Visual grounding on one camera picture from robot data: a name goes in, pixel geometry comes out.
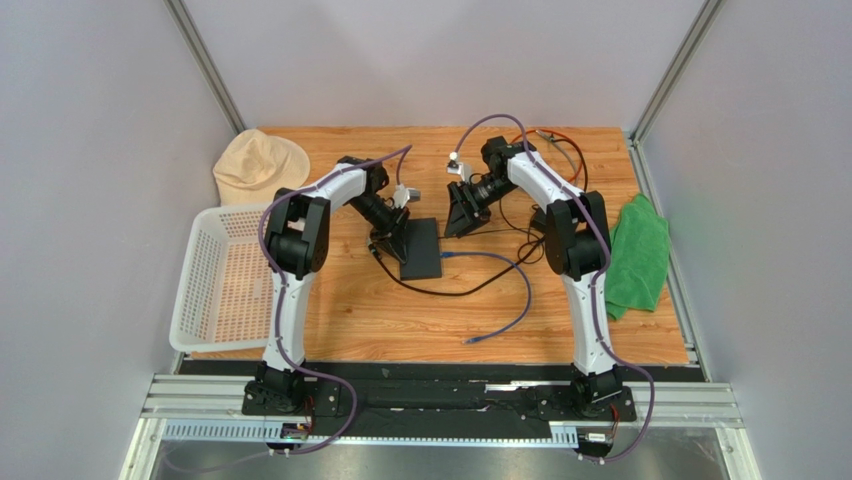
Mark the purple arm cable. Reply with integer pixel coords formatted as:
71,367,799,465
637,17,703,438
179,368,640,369
452,114,656,465
258,144,414,457

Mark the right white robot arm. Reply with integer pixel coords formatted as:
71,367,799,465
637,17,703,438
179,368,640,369
444,136,622,418

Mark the white plastic basket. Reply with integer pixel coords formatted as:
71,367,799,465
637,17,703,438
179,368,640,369
169,203,273,353

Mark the black power cable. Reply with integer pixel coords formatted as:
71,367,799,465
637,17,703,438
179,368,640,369
367,226,546,298

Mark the beige bucket hat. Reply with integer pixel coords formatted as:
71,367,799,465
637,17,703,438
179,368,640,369
212,129,311,206

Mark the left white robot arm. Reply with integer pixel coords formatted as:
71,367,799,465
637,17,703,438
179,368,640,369
244,156,409,414

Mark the red ethernet cable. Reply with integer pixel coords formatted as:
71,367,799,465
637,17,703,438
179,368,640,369
508,128,587,185

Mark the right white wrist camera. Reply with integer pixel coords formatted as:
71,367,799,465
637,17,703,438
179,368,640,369
446,151,474,182

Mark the black network switch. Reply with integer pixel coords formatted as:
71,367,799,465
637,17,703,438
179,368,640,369
399,217,443,281

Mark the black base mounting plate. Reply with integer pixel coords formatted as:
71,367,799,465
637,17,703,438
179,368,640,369
179,359,707,442

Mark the green cloth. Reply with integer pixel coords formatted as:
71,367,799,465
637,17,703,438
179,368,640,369
605,194,671,320

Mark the blue ethernet cable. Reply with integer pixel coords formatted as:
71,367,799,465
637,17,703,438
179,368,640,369
440,250,534,346

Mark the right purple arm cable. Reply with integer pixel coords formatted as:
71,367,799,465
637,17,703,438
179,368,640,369
452,114,656,465

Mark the grey ethernet cable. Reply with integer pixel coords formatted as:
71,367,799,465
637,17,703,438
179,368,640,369
536,131,582,178

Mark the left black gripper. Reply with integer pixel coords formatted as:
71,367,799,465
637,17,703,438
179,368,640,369
349,195,411,265

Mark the aluminium front rail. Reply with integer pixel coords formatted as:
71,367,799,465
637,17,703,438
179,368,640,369
120,375,760,479

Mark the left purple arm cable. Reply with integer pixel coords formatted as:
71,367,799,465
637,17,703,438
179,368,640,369
258,144,414,457

